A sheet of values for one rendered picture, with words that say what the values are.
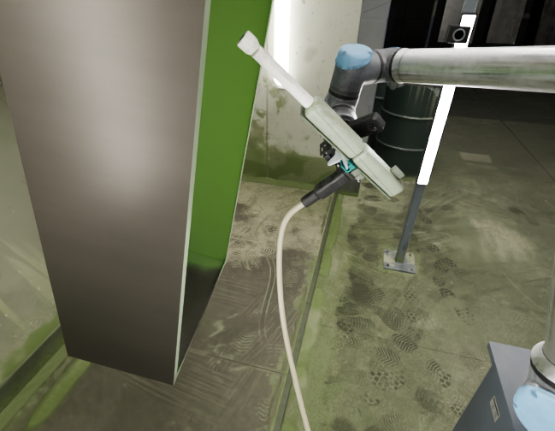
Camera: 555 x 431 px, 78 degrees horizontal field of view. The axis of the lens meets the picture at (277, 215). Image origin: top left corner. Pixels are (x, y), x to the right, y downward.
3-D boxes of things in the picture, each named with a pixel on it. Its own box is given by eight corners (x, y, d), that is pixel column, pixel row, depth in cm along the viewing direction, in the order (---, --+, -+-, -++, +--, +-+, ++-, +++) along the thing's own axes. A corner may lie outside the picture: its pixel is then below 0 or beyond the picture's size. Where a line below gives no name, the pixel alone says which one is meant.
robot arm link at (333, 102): (327, 82, 102) (319, 113, 109) (328, 101, 93) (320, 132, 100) (357, 87, 103) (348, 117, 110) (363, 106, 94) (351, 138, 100)
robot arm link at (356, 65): (363, 39, 96) (351, 83, 104) (331, 42, 90) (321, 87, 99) (386, 52, 90) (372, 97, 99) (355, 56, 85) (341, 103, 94)
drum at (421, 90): (365, 155, 377) (380, 68, 328) (417, 156, 377) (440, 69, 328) (378, 180, 328) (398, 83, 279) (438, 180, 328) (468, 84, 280)
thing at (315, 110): (333, 220, 95) (408, 174, 83) (335, 233, 92) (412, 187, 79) (185, 103, 73) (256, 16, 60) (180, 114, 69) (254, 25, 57)
